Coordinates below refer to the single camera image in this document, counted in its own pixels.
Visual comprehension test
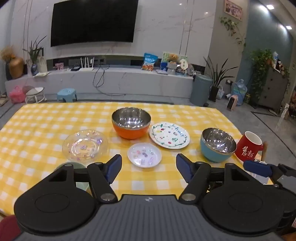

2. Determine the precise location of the blue water jug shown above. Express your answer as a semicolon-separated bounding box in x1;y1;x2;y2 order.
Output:
231;79;247;106

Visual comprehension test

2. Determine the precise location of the blue snack bag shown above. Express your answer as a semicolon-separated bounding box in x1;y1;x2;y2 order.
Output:
142;53;158;71

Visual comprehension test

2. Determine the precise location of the brown teddy bear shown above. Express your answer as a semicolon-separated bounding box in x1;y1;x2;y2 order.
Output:
167;53;181;69

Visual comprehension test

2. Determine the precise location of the dark red cushion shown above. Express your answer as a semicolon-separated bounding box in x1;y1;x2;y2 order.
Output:
0;215;22;241

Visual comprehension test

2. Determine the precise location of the dried grass bunch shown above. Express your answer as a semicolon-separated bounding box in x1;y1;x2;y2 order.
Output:
0;45;15;63

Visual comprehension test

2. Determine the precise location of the light green bowl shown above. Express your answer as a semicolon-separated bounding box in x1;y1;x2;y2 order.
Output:
54;162;89;192

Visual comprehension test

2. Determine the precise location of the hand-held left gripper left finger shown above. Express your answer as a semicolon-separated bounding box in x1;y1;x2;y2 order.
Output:
38;154;122;203

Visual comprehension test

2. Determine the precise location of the ivy plant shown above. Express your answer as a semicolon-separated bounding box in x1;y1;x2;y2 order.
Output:
250;49;274;102

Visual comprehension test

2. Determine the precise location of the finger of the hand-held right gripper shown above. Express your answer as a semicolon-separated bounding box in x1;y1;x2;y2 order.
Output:
243;160;296;178

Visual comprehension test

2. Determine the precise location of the blue steel bowl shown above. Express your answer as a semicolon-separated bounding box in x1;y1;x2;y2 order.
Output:
200;128;237;163

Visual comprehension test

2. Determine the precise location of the marble television console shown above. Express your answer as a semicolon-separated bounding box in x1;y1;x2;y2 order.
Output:
5;66;193;100

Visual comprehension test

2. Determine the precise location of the framed wall picture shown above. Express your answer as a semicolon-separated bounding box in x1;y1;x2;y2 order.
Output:
223;0;243;15

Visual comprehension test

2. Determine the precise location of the grey trash can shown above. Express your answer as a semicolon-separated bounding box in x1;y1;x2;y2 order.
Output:
190;74;213;107

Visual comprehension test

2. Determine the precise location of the orange steel bowl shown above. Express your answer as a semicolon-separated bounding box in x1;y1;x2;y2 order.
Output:
111;107;152;140

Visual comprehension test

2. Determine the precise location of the blue plastic stool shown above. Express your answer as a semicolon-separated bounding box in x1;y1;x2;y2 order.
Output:
57;89;78;103

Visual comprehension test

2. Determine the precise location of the green picture card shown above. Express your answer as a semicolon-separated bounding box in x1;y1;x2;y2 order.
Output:
161;51;171;70

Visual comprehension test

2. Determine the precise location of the white router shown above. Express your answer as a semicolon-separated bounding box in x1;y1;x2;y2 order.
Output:
79;57;95;71

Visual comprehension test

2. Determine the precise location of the black cable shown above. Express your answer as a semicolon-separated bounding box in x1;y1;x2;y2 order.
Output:
93;62;125;95

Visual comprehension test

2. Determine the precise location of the clear glass plate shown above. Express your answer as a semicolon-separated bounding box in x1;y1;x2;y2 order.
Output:
62;129;109;162

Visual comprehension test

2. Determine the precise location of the pink basket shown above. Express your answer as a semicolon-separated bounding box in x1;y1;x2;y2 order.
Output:
9;86;26;103

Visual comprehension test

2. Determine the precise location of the red mug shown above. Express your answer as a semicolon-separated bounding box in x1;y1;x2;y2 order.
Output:
234;131;269;162

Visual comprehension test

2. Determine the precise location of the white painted plate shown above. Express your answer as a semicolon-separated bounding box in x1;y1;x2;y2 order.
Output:
149;122;190;149

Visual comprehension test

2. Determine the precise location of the white tote bag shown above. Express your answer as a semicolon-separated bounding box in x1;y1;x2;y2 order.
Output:
26;54;48;73

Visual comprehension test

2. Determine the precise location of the pink space heater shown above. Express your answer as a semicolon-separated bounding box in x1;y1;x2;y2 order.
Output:
227;95;240;112

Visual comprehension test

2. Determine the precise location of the grey dresser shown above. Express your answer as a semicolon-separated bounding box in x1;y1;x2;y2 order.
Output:
258;67;289;113

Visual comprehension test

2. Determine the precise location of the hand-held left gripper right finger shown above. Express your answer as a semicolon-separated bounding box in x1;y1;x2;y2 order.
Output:
176;153;257;202

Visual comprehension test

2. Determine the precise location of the plant in black pot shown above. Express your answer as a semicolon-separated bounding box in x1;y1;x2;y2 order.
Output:
203;56;238;102

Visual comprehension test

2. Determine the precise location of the yellow checkered tablecloth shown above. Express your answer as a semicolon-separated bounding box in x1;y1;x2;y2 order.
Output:
0;102;275;216

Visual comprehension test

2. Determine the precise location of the small white patterned dish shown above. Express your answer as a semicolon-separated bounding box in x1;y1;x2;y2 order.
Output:
128;143;162;168

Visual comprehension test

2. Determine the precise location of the golden vase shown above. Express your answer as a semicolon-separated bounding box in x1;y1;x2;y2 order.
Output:
9;57;24;79

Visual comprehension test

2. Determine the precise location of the hanging vine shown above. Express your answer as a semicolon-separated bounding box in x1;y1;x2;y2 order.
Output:
220;16;247;50

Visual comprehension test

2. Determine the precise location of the white carton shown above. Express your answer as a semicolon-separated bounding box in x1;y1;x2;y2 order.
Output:
280;103;290;120

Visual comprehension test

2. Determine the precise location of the black television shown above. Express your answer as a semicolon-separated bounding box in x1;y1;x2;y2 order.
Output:
50;0;139;47

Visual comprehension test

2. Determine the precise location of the white round stool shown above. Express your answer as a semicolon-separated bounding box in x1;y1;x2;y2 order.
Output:
25;87;45;104

